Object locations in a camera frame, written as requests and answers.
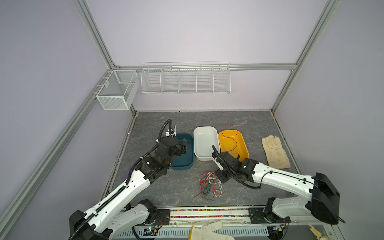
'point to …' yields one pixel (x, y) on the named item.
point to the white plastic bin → (204, 138)
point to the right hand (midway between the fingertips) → (219, 173)
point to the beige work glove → (276, 157)
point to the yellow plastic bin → (232, 141)
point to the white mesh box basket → (120, 90)
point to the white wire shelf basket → (186, 78)
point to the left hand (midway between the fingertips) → (175, 140)
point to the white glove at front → (205, 232)
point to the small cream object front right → (316, 233)
